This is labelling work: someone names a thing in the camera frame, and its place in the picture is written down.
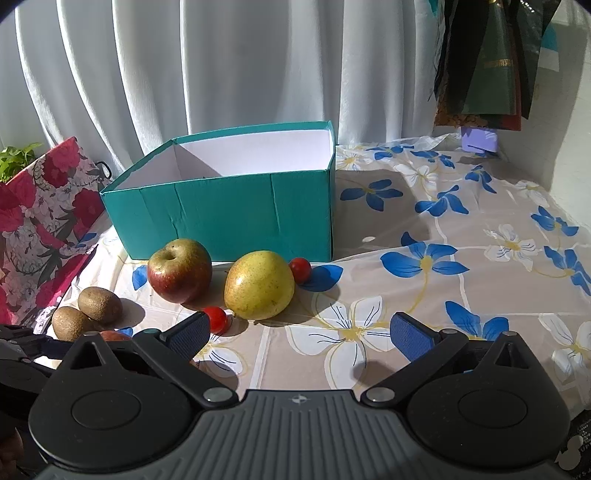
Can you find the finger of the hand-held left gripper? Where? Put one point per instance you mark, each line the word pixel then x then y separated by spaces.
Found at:
pixel 32 345

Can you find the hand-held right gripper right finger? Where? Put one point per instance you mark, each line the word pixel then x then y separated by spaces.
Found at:
pixel 408 335

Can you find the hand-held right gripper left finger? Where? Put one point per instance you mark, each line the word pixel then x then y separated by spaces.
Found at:
pixel 191 330

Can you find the red cherry tomato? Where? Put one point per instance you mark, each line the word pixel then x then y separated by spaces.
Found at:
pixel 300 269
pixel 217 318

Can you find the brown kiwi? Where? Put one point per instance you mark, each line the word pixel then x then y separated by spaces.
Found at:
pixel 71 324
pixel 99 303

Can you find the red apple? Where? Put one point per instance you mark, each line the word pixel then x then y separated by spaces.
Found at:
pixel 180 272
pixel 114 336

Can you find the yellow-green apple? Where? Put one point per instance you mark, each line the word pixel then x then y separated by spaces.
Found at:
pixel 258 286

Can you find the teal cardboard box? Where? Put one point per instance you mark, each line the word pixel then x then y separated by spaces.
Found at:
pixel 221 217

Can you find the blue flower tablecloth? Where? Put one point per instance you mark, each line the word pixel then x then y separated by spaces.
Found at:
pixel 461 240

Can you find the red floral pillow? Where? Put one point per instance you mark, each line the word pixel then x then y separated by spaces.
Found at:
pixel 41 217

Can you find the green plant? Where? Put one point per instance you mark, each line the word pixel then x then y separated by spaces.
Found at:
pixel 14 159

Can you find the black printed fabric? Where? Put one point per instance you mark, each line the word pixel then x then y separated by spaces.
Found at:
pixel 577 452

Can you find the small purple box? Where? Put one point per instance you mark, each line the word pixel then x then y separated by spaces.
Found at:
pixel 480 140

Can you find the white curtain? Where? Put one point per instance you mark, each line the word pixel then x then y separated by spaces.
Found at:
pixel 231 64

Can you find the dark green gift box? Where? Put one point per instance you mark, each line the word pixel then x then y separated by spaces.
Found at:
pixel 489 60

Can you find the teal plastic bag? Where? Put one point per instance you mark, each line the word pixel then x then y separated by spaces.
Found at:
pixel 550 44

